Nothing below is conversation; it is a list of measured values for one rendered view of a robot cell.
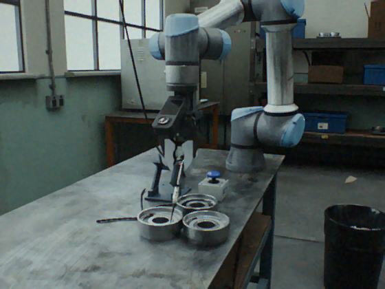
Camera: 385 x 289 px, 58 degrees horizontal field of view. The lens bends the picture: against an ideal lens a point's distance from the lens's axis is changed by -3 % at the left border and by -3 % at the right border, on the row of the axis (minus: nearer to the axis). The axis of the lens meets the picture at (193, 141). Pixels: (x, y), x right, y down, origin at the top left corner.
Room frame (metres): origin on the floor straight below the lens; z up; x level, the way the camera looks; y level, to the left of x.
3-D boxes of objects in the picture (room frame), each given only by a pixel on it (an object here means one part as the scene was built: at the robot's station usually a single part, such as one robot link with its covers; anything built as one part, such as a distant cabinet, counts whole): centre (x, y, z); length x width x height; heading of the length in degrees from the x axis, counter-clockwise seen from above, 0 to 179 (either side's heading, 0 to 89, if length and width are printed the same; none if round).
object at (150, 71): (3.42, 0.26, 1.10); 0.62 x 0.61 x 0.65; 159
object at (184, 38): (0.82, 0.02, 1.23); 0.09 x 0.08 x 0.11; 141
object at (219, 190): (1.00, -0.06, 0.82); 0.08 x 0.07 x 0.05; 159
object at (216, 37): (0.91, -0.02, 1.23); 0.11 x 0.11 x 0.08; 51
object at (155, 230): (0.76, 0.08, 0.82); 0.10 x 0.10 x 0.04
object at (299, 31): (4.32, -1.06, 1.61); 0.52 x 0.38 x 0.22; 72
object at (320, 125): (4.13, -1.54, 0.56); 0.52 x 0.38 x 0.22; 66
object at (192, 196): (0.85, -0.01, 0.82); 0.10 x 0.10 x 0.04
